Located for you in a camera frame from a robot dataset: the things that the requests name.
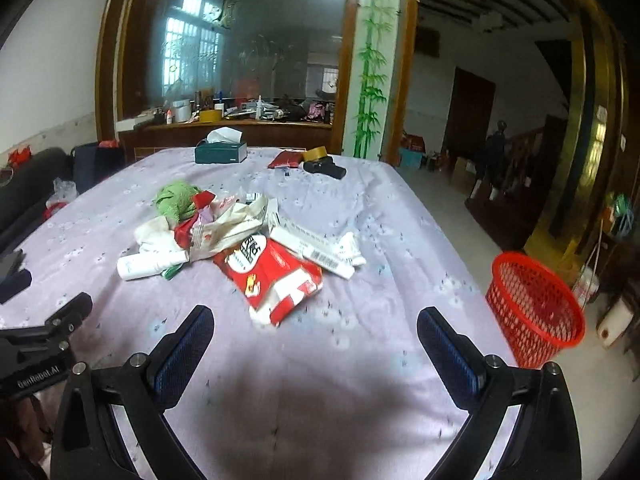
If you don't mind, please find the red booklet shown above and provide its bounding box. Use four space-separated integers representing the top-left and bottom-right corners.
268 151 304 169

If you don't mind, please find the white cylinder stool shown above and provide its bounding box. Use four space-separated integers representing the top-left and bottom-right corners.
597 295 638 349

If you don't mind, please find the wooden cabinet counter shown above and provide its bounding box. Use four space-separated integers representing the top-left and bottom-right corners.
119 119 332 164

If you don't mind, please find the black sofa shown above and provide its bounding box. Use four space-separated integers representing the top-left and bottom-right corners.
0 148 72 255

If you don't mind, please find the teal tissue box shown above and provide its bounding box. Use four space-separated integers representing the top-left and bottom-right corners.
194 127 247 164

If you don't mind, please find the green crumpled cloth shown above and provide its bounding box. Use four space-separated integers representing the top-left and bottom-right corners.
154 180 201 226

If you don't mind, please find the lilac floral tablecloth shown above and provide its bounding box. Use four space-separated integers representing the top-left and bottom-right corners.
0 146 522 480

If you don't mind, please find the yellow tape roll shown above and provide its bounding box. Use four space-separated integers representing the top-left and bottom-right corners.
303 146 328 162

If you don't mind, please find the red plastic mesh basket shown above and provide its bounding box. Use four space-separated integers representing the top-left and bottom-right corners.
486 252 586 368

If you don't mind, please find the red snack bag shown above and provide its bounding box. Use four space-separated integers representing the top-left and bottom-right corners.
213 234 323 327

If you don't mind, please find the white plastic bucket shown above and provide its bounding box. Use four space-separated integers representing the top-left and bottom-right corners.
572 266 600 308

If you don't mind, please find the black device on table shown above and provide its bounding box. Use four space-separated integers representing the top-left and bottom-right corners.
303 156 346 180

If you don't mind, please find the bamboo painted pillar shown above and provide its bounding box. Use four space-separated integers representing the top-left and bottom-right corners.
329 0 419 166

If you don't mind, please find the white plastic bottle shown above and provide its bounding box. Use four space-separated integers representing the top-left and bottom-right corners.
116 250 189 281

